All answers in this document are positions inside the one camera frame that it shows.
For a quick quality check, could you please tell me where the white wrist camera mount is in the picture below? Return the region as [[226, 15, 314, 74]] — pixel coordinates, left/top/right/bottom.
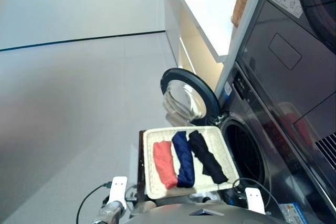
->
[[244, 187, 266, 215], [108, 176, 128, 210]]

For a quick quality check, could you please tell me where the white counter cabinet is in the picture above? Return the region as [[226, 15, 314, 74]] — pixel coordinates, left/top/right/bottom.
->
[[161, 0, 271, 99]]

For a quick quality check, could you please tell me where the brown woven box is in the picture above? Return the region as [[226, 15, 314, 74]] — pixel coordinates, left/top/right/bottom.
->
[[230, 0, 250, 28]]

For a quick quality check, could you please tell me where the blue energy label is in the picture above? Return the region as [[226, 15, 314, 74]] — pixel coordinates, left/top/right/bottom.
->
[[279, 202, 302, 224]]

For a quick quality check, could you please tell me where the dark blue cloth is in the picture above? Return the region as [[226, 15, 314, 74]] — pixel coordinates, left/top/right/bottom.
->
[[171, 131, 195, 189]]

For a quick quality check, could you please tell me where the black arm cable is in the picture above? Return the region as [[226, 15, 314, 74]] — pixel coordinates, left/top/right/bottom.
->
[[76, 182, 112, 224], [232, 178, 279, 216]]

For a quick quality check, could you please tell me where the grey washing machine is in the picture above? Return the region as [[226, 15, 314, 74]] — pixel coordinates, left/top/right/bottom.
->
[[215, 61, 336, 224]]

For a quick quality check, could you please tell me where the red cloth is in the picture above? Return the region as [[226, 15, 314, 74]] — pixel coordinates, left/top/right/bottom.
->
[[153, 141, 179, 190]]

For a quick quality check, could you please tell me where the dark stacked dryer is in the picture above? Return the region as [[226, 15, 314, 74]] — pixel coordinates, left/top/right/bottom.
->
[[236, 0, 336, 143]]

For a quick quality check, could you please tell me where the round glass washing machine door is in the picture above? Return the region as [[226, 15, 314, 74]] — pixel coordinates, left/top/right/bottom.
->
[[159, 68, 221, 127]]

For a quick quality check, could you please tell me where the pale woven basket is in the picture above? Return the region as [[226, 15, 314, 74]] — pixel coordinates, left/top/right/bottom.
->
[[143, 126, 240, 199]]

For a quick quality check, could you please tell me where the grey robot torso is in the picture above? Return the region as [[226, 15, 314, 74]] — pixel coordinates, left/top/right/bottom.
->
[[128, 202, 284, 224]]

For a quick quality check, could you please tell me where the black cloth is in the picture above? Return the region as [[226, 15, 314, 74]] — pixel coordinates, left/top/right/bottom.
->
[[188, 130, 229, 184]]

